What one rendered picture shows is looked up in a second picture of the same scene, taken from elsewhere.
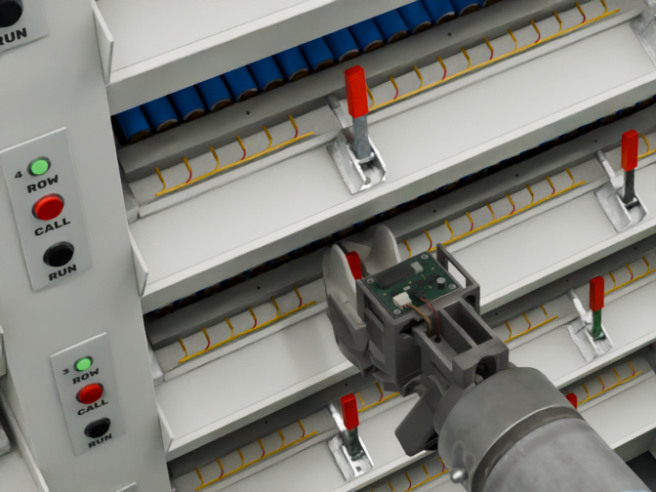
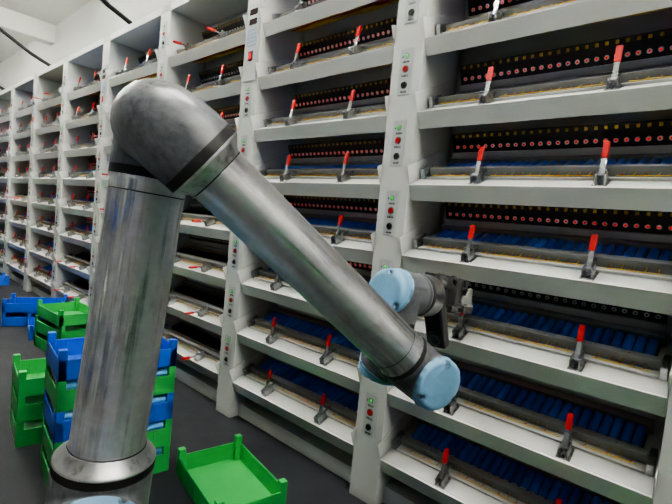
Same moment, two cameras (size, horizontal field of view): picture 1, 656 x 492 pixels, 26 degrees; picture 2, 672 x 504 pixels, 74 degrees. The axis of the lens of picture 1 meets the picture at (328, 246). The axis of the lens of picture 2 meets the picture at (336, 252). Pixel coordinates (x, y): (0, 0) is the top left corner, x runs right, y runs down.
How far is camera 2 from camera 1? 1.16 m
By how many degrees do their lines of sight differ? 75
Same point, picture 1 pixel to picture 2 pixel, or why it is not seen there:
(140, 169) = (426, 239)
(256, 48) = (442, 194)
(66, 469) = not seen: hidden behind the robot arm
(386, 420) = (470, 412)
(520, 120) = (519, 269)
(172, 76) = (423, 192)
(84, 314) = (389, 251)
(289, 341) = not seen: hidden behind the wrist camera
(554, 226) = (546, 355)
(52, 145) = (395, 194)
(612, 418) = not seen: outside the picture
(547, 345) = (546, 441)
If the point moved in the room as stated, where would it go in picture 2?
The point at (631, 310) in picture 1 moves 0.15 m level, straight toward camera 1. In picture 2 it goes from (595, 462) to (522, 455)
